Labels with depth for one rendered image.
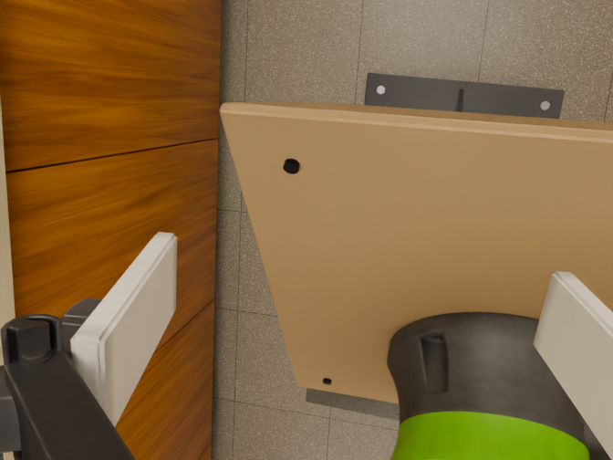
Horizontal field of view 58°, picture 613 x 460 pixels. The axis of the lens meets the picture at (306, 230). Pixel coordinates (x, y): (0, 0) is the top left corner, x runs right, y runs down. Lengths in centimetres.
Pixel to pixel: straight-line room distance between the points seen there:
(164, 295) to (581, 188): 19
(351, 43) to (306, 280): 119
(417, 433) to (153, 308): 24
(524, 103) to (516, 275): 118
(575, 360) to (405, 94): 132
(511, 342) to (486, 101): 115
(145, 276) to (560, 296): 13
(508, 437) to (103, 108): 83
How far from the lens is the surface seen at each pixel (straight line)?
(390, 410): 64
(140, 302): 16
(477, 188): 27
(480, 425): 36
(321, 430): 180
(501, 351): 37
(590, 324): 18
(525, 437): 36
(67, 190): 94
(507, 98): 149
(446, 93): 148
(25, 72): 86
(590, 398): 18
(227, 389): 182
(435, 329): 38
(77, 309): 16
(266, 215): 32
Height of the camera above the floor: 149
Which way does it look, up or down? 72 degrees down
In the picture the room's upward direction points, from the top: 135 degrees counter-clockwise
